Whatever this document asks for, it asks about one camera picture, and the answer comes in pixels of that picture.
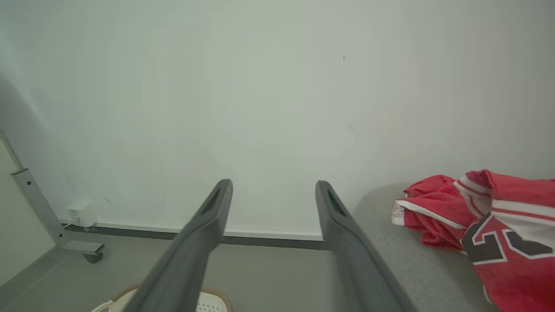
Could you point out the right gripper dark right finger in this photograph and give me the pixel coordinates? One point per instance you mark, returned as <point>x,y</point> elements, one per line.
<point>360,268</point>

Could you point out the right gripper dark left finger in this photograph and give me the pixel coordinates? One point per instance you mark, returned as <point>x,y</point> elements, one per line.
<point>182,260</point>

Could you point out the red white basketball jersey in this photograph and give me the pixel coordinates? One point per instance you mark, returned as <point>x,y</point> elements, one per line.
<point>511,264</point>

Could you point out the white laundry basket brown rim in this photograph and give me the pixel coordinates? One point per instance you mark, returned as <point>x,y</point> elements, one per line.
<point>212,304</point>

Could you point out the grey fabric sofa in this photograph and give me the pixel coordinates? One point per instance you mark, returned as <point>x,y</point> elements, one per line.
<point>390,242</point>

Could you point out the dark caster wheel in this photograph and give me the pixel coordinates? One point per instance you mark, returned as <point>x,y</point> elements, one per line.
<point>93,258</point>

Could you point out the white and black baseboard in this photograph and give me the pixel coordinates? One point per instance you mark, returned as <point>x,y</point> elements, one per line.
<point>269,237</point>

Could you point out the white wall socket box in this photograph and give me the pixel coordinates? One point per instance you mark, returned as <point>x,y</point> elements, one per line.
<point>84,215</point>

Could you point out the grey metal corner post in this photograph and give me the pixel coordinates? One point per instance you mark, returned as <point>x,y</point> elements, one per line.
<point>41,208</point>

